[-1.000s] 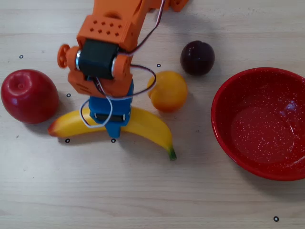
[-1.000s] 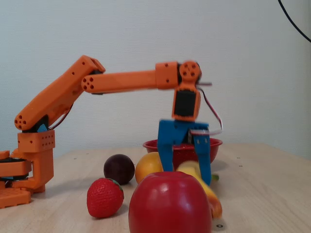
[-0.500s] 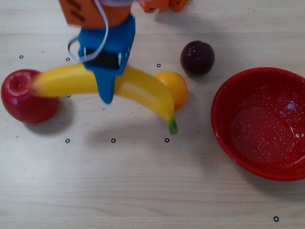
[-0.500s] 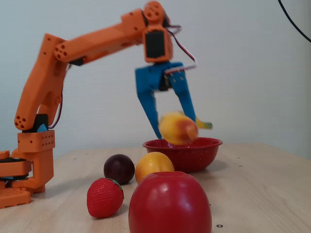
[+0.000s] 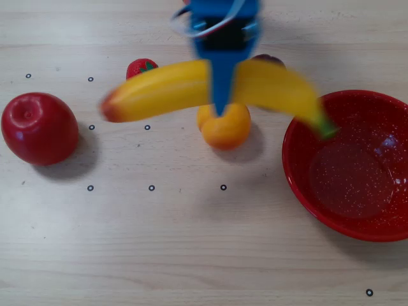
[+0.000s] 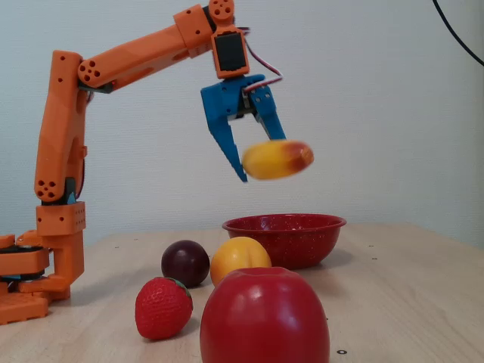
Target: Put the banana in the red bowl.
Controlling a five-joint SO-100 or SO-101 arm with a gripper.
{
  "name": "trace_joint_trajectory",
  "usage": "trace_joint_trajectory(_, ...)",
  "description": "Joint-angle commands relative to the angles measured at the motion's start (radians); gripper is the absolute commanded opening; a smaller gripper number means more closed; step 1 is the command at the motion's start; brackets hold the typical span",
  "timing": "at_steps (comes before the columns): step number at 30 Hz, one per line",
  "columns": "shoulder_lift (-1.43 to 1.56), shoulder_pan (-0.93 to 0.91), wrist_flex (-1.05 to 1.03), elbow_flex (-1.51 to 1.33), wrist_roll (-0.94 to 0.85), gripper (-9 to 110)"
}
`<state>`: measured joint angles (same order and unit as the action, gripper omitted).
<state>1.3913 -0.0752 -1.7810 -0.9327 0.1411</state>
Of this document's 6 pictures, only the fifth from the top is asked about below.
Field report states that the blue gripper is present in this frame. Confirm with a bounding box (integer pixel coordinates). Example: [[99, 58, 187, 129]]
[[189, 0, 261, 118]]

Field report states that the yellow toy banana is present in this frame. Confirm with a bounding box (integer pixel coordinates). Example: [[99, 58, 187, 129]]
[[99, 59, 339, 140]]

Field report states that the red speckled enamel bowl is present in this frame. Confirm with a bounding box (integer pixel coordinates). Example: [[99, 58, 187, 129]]
[[282, 89, 408, 242]]

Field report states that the orange toy peach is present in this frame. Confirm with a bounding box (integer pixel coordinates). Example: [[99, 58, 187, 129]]
[[196, 102, 252, 151]]

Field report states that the dark purple toy plum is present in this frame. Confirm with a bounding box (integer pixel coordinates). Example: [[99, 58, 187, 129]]
[[250, 53, 287, 112]]

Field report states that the red toy strawberry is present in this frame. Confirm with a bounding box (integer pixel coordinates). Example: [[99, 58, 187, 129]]
[[126, 58, 159, 80]]

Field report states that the red toy apple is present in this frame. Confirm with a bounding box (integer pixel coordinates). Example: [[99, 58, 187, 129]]
[[1, 92, 80, 166]]

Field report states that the white red black servo wire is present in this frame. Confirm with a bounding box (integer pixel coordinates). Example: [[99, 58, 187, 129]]
[[170, 0, 247, 39]]

